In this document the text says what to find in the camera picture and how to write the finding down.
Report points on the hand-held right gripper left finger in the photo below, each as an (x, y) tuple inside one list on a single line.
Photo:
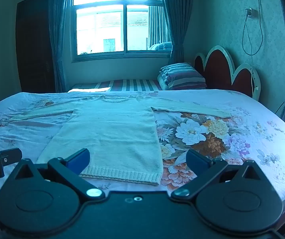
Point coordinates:
[(79, 159)]

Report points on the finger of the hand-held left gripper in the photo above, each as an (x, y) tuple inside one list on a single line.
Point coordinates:
[(9, 155)]

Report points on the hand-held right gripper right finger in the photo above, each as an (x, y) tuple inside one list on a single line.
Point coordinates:
[(196, 161)]

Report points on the white towel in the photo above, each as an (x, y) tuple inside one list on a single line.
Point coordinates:
[(112, 132)]

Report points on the floral bed sheet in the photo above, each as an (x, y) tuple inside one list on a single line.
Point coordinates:
[(232, 139)]

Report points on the striped pillow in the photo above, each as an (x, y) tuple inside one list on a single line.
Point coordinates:
[(182, 76)]

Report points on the striped mattress cover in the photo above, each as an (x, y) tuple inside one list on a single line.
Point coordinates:
[(132, 84)]

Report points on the red and white headboard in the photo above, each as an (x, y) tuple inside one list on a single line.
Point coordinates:
[(222, 67)]

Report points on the dark wooden wardrobe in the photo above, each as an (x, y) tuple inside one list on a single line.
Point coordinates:
[(34, 44)]

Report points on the blue quilt on windowsill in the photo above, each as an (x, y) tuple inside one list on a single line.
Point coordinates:
[(161, 46)]

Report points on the blue curtain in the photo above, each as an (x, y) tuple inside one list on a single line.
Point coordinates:
[(57, 34), (176, 20)]

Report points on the window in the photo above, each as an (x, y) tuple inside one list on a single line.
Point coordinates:
[(121, 20)]

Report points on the wall socket with charger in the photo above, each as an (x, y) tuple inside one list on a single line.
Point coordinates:
[(250, 12)]

